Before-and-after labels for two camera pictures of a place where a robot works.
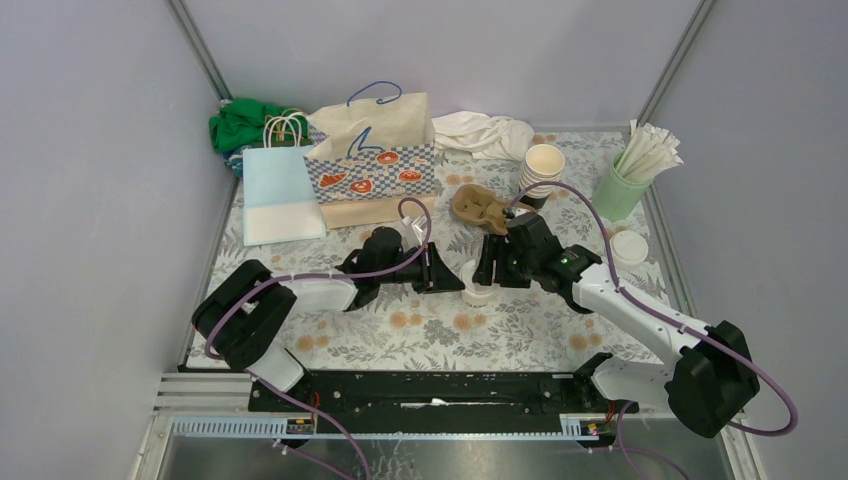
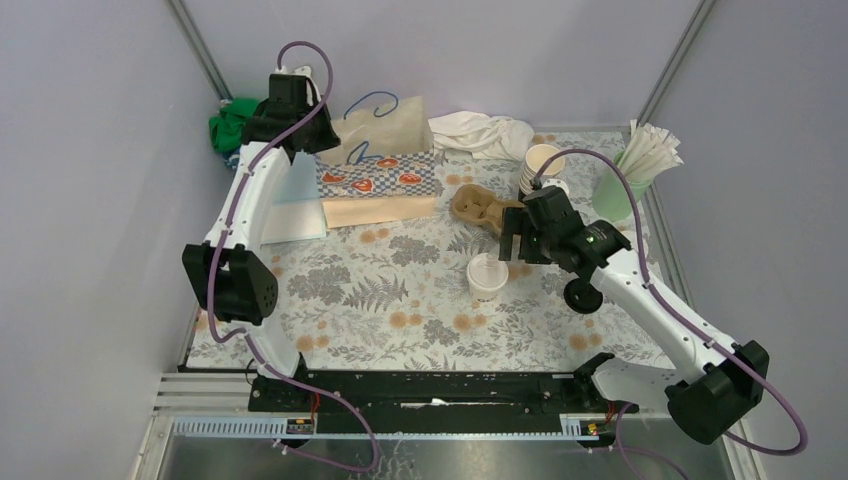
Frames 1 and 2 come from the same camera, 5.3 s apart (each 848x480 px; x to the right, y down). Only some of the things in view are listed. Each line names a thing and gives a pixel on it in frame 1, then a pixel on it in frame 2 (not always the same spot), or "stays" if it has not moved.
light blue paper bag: [280, 203] stays
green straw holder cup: [617, 197] stays
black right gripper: [496, 247] → [516, 221]
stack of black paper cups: [542, 163] stays
